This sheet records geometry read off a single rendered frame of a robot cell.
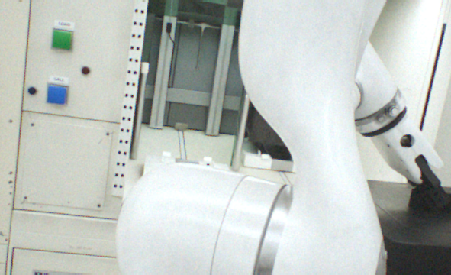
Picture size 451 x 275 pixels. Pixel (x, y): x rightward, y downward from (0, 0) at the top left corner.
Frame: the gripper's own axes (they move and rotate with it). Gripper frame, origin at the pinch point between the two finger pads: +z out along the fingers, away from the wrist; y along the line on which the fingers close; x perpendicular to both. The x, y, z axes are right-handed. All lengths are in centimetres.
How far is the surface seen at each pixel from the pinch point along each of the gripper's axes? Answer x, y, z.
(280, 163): 9, 80, 17
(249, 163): 16, 82, 12
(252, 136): 11, 82, 7
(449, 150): -12.9, 21.5, 9.3
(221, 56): 2, 115, -8
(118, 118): 32, 36, -31
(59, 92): 37, 36, -41
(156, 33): 13, 124, -24
